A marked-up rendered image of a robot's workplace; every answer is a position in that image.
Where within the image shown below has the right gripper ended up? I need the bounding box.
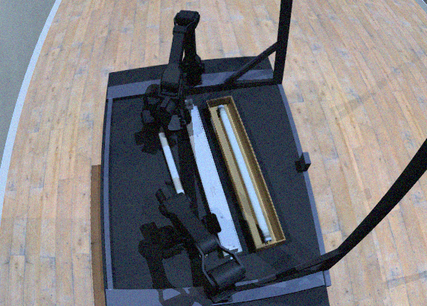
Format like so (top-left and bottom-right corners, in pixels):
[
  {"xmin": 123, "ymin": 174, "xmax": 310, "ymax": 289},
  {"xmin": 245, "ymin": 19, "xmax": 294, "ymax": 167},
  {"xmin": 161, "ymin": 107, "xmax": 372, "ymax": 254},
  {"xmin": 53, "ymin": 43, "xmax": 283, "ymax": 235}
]
[{"xmin": 141, "ymin": 108, "xmax": 191, "ymax": 133}]

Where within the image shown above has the white fluorescent tube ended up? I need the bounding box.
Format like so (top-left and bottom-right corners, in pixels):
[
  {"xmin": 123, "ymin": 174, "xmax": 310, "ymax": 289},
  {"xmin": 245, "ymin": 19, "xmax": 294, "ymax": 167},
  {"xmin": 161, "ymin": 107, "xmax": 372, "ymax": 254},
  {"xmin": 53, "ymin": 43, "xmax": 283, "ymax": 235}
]
[{"xmin": 217, "ymin": 105, "xmax": 272, "ymax": 243}]

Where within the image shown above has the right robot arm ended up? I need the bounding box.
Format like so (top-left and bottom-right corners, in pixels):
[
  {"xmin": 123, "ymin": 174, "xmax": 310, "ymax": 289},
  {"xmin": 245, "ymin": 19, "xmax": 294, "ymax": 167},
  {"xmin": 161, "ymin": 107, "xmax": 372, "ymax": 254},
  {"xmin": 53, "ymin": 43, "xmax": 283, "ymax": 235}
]
[{"xmin": 155, "ymin": 10, "xmax": 205, "ymax": 133}]

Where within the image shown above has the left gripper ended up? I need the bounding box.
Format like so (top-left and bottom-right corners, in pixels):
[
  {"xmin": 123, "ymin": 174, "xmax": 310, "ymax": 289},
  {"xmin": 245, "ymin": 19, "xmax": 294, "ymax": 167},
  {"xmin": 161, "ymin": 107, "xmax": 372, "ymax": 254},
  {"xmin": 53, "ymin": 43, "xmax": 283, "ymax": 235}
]
[{"xmin": 157, "ymin": 213, "xmax": 222, "ymax": 249}]

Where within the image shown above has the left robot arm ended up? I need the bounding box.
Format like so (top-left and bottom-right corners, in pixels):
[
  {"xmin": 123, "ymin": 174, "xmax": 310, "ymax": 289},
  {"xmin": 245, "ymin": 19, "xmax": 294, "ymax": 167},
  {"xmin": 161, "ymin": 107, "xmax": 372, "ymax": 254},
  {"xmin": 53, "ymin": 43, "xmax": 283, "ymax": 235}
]
[{"xmin": 155, "ymin": 184, "xmax": 246, "ymax": 304}]

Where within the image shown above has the long narrow brown open cardboard box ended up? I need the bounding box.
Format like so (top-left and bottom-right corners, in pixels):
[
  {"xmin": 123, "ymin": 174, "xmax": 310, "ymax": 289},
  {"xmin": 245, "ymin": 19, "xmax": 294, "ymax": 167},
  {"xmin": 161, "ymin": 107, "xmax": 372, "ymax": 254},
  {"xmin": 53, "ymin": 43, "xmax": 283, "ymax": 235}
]
[{"xmin": 206, "ymin": 96, "xmax": 286, "ymax": 252}]

